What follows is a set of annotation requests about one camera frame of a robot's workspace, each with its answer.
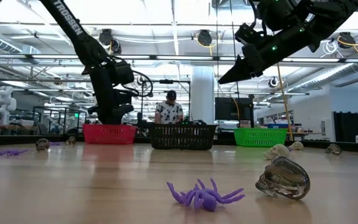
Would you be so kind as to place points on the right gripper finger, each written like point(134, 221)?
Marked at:
point(236, 70)
point(241, 77)

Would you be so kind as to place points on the smoky clear plastic skull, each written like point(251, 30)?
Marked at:
point(71, 140)
point(286, 179)
point(334, 149)
point(42, 144)

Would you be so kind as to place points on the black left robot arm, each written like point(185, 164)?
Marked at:
point(70, 28)

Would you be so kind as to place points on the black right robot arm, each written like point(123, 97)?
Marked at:
point(331, 12)

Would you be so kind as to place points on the red plastic basket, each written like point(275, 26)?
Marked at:
point(110, 135)

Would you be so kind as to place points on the black monitor screen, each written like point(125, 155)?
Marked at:
point(233, 109)

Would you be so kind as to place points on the white round column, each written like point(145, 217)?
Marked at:
point(202, 99)

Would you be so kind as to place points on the person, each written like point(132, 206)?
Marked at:
point(169, 112)

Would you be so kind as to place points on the blue bin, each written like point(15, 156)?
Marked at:
point(277, 126)

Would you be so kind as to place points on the green plastic basket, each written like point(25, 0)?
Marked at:
point(259, 137)

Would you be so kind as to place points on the black desk equipment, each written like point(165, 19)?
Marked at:
point(194, 122)

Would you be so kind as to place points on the black plastic basket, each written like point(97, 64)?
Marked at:
point(182, 137)

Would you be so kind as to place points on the long ceiling light bar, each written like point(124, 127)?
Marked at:
point(166, 57)

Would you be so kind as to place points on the bone white plastic skull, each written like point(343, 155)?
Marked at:
point(297, 145)
point(278, 151)

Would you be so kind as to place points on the wooden side table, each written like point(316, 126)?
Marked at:
point(303, 133)

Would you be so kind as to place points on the white humanoid robot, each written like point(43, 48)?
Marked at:
point(3, 104)

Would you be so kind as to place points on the black cabinet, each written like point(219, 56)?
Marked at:
point(346, 126)

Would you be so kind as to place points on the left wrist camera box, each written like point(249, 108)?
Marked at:
point(123, 73)

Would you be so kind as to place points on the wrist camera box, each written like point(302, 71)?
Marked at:
point(123, 73)
point(247, 32)

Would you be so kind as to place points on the black ceiling camera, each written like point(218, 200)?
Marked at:
point(273, 82)
point(204, 38)
point(109, 38)
point(346, 40)
point(140, 80)

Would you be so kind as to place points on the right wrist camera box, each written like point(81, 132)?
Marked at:
point(247, 32)

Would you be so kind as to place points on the black metal frame stand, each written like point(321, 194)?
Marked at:
point(166, 81)

